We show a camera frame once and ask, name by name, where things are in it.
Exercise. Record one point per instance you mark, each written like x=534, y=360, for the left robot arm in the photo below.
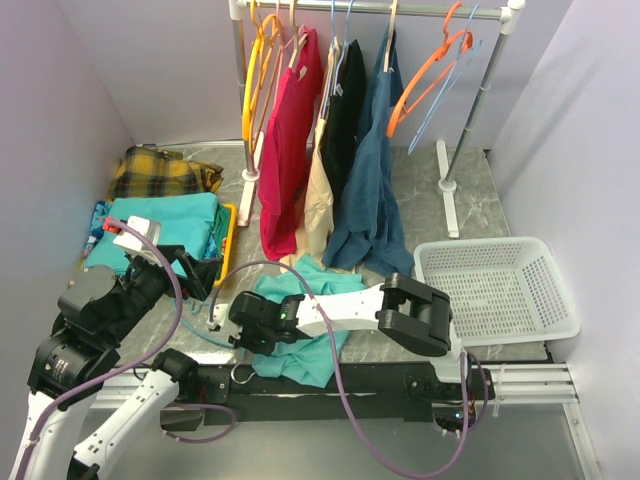
x=96, y=312

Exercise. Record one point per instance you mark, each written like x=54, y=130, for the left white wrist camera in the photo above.
x=139, y=239

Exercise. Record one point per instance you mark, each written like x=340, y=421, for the cream beige shirt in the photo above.
x=316, y=222

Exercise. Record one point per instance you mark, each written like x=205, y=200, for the turquoise t shirt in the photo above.
x=308, y=361

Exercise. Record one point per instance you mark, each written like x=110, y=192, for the yellow plaid shirt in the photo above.
x=150, y=173

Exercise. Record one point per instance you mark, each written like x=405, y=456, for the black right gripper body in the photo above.
x=260, y=339

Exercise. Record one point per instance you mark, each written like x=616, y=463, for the beige hanger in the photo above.
x=299, y=39

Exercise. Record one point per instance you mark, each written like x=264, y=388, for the yellow plastic hanger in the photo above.
x=260, y=58

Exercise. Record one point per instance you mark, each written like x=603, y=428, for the light blue wavy hanger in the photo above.
x=192, y=324

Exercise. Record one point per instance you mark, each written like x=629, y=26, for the blue patterned cloth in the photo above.
x=96, y=231

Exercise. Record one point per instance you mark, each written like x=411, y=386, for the wooden hanger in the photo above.
x=390, y=35

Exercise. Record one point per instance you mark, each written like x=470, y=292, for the yellow plastic tray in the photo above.
x=185, y=220

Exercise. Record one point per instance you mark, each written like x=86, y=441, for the white clothes rack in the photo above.
x=507, y=15

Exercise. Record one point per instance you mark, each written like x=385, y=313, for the thin blue wire hanger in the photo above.
x=445, y=95

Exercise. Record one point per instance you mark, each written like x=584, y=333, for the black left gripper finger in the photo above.
x=192, y=285
x=204, y=271

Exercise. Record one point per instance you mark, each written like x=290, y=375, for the magenta pink shirt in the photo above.
x=285, y=167

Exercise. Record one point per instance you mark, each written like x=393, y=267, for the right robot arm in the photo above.
x=411, y=314

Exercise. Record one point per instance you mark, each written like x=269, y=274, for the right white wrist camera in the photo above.
x=218, y=317

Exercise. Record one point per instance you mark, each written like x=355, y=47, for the black shirt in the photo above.
x=341, y=130

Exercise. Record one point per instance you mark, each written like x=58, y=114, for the green printed garment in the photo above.
x=215, y=245

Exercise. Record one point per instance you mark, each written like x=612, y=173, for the white perforated plastic basket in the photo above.
x=504, y=290

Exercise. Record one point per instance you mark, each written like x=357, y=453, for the orange plastic hanger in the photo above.
x=436, y=73

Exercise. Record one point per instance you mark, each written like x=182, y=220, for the black base bar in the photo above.
x=410, y=391

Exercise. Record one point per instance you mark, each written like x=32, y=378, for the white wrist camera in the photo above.
x=139, y=239
x=218, y=317

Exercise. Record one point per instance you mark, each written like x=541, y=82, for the dark blue shirt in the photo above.
x=368, y=227

